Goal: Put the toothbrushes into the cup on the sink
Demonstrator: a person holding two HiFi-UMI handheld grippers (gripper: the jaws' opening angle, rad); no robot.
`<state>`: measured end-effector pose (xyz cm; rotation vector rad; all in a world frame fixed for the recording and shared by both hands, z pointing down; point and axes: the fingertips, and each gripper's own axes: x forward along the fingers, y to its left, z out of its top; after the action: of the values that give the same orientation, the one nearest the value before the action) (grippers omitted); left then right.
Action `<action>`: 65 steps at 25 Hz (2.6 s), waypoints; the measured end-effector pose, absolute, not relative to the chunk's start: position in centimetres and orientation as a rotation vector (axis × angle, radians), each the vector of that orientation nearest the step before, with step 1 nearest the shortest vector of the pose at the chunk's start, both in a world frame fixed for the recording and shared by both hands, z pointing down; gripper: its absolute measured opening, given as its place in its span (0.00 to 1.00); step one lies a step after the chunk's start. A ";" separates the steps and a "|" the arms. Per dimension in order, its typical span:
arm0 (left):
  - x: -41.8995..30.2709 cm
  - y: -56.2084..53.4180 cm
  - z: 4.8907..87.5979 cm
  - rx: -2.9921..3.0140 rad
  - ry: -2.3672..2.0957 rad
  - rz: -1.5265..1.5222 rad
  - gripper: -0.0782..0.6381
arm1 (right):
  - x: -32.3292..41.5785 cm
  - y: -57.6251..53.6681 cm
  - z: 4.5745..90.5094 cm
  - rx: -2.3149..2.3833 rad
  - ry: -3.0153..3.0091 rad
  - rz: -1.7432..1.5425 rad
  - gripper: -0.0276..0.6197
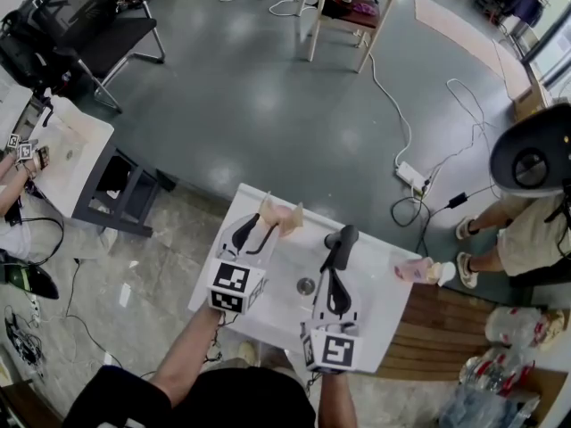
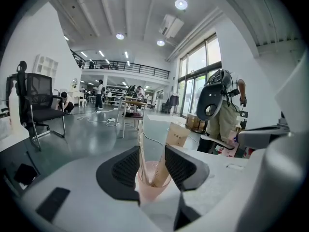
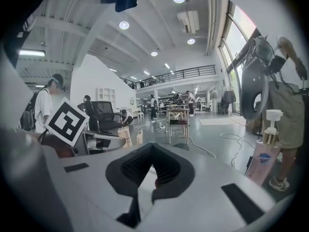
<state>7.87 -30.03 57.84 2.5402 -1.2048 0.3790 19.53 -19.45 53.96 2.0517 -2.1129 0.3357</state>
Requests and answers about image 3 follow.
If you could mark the black mesh office chair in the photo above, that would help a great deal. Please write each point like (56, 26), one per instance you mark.
(106, 110)

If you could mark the white ceiling air conditioner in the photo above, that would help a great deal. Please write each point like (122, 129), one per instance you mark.
(188, 22)

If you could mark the pink pump lotion bottle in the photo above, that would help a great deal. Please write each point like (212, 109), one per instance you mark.
(263, 156)

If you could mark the light wooden chair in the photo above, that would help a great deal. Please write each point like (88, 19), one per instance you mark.
(178, 109)

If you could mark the large glass window wall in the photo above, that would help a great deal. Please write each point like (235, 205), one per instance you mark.
(235, 37)

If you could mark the rectangular ceiling light panel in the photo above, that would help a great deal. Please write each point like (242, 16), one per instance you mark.
(31, 53)

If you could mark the white floor mat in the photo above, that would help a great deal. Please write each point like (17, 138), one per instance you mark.
(217, 121)

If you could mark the white wall shelf unit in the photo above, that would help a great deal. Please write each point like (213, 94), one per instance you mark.
(106, 94)

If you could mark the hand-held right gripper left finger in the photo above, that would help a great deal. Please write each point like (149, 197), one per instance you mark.
(130, 168)

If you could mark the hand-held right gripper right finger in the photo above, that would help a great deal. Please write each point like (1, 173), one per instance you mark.
(171, 170)

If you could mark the white dressing table with mirror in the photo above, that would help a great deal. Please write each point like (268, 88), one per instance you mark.
(136, 112)

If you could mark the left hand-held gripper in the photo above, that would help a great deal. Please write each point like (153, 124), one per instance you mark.
(66, 122)

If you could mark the mezzanine with black railing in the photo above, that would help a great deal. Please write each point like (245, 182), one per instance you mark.
(188, 79)

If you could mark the clothes rack with garments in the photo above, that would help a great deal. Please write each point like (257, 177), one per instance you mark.
(229, 98)

